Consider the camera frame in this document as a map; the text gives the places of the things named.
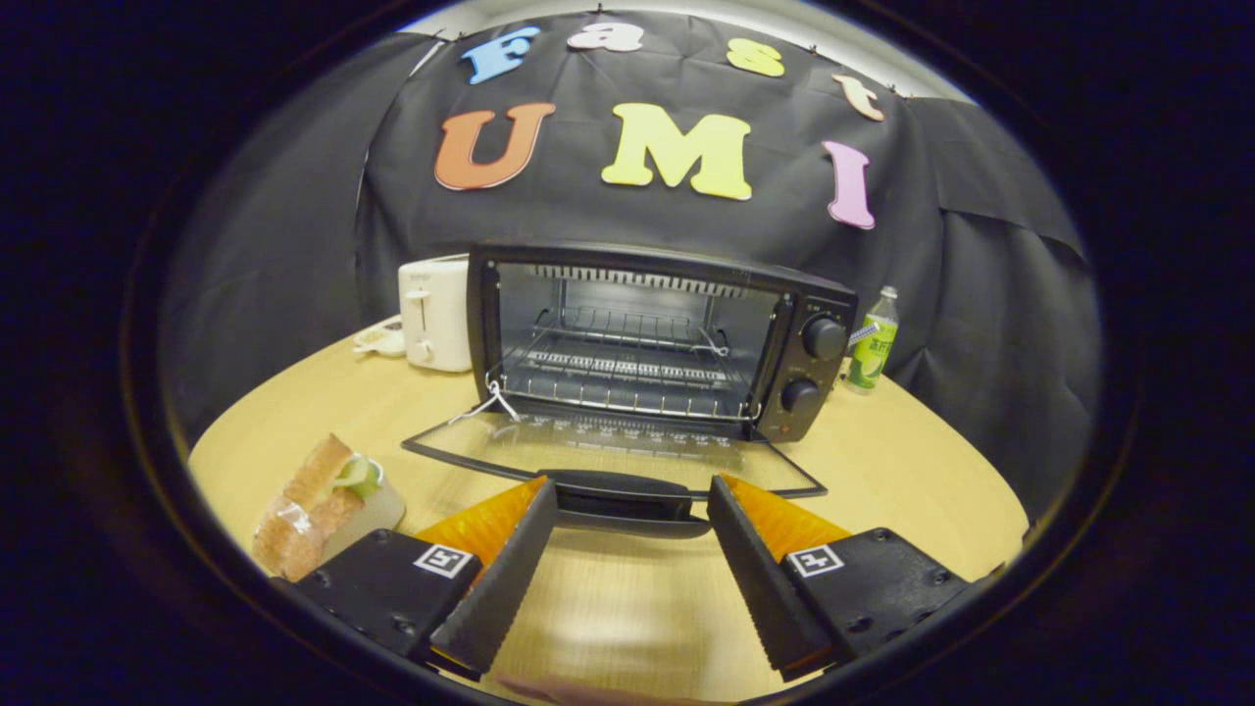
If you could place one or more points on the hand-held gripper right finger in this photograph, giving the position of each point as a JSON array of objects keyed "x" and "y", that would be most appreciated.
[{"x": 765, "y": 579}]

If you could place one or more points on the green drink bottle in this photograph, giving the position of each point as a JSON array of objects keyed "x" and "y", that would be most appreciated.
[{"x": 871, "y": 348}]

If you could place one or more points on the toaster oven glass door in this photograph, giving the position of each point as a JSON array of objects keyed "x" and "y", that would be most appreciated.
[{"x": 627, "y": 495}]

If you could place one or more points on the toast sandwich with lettuce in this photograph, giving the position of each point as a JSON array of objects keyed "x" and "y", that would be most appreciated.
[{"x": 309, "y": 515}]

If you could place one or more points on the small white dish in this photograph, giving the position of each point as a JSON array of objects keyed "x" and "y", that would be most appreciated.
[{"x": 380, "y": 339}]

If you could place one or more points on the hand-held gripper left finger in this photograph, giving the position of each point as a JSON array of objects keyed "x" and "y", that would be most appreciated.
[{"x": 505, "y": 579}]

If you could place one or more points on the black backdrop cloth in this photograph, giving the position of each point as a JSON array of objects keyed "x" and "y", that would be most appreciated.
[{"x": 608, "y": 211}]

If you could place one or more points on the black oven knob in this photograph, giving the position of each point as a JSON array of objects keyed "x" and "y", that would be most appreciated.
[
  {"x": 825, "y": 337},
  {"x": 799, "y": 396}
]

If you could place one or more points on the small white plate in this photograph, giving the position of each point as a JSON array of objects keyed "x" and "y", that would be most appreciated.
[{"x": 384, "y": 510}]

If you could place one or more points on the white pop-up toaster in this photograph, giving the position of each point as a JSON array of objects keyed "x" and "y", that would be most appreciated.
[{"x": 436, "y": 314}]

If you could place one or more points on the black toaster oven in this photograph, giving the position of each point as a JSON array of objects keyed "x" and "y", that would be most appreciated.
[{"x": 784, "y": 294}]

